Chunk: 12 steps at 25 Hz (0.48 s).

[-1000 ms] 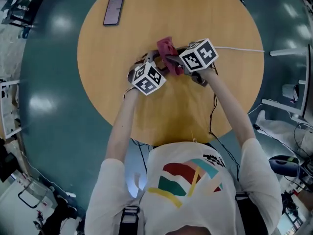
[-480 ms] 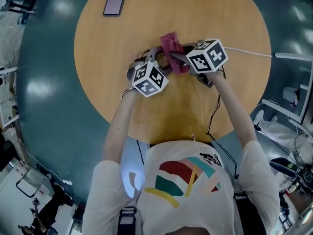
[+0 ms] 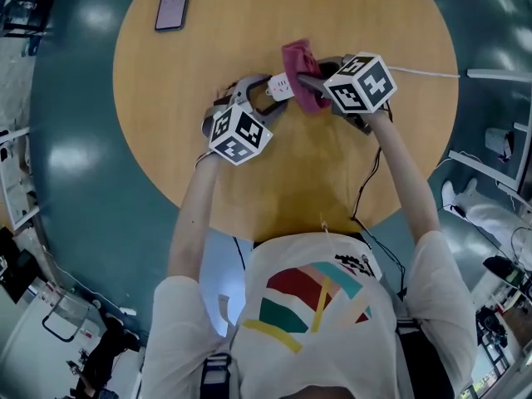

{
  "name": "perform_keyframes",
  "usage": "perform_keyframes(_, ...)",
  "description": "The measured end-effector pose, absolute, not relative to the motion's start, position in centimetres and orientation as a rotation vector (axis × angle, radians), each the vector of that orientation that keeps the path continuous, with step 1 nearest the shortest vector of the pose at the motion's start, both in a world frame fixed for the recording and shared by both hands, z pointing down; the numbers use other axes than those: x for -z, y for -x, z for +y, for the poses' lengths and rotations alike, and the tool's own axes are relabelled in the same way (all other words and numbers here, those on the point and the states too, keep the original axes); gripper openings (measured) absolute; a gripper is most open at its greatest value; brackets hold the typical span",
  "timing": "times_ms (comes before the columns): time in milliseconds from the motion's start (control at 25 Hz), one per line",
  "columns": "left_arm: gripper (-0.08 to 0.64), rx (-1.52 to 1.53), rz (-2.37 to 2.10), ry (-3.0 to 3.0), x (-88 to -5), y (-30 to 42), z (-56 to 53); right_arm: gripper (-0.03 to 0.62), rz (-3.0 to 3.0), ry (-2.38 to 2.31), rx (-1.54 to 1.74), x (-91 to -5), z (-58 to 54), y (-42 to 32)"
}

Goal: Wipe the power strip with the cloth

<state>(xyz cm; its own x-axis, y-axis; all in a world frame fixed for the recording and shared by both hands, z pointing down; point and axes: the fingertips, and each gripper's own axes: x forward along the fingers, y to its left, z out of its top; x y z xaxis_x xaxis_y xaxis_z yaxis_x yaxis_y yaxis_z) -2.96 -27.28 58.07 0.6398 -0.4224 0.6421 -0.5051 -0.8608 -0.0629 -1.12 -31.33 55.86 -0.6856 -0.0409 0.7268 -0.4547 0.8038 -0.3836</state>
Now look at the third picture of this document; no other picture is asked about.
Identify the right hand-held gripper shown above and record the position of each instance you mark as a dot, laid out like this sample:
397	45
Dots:
359	83

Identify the grey waste bin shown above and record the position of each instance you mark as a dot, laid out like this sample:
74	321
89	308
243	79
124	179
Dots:
498	141

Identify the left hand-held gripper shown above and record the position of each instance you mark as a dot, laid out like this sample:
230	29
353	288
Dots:
239	137

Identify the person's left forearm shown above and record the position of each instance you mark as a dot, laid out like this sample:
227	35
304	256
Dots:
195	210

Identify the smartphone with lit screen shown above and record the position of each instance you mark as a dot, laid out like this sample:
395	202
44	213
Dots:
173	2

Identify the white shelf frame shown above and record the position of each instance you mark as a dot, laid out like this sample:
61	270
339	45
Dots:
14	206

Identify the person's white printed shirt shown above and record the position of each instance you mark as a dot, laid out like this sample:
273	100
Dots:
324	347

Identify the person's right forearm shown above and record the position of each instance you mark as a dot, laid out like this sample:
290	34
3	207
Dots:
405	173

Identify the white metal frame table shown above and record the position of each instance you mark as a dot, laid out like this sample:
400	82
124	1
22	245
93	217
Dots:
521	156

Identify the white power strip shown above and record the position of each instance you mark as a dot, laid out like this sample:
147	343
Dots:
280	87

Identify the black tube frame chair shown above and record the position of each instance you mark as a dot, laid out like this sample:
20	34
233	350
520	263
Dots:
62	318

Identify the pink cloth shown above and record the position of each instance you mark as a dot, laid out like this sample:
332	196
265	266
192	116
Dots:
300	58

